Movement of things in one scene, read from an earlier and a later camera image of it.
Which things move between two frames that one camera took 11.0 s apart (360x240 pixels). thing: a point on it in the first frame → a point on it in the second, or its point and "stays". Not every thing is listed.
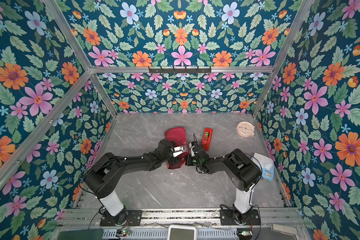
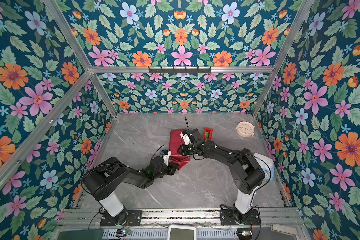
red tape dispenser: x=207 y=138 stays
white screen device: x=181 y=232 stays
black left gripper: x=174 y=160 → x=171 y=168
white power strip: x=286 y=229 stays
